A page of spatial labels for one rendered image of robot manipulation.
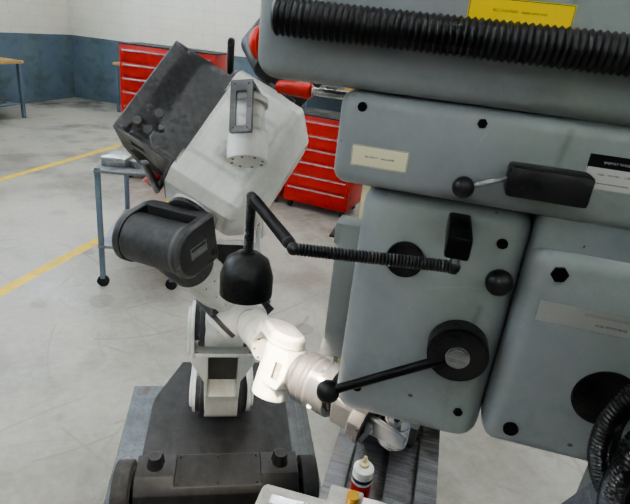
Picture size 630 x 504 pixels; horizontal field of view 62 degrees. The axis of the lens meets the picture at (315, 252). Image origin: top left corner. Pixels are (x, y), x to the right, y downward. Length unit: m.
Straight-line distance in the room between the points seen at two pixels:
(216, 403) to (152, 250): 0.85
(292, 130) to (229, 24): 9.55
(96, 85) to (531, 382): 11.61
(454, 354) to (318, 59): 0.35
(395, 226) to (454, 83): 0.17
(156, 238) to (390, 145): 0.49
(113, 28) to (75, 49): 0.99
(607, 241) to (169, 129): 0.70
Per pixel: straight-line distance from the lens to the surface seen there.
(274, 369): 0.92
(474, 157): 0.56
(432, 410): 0.71
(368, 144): 0.56
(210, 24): 10.66
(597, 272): 0.61
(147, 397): 2.22
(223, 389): 1.66
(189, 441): 1.78
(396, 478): 1.22
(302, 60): 0.56
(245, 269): 0.68
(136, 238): 0.95
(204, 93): 1.00
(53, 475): 2.56
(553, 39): 0.51
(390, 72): 0.54
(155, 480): 1.63
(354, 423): 0.83
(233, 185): 0.94
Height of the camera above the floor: 1.78
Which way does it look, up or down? 23 degrees down
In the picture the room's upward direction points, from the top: 7 degrees clockwise
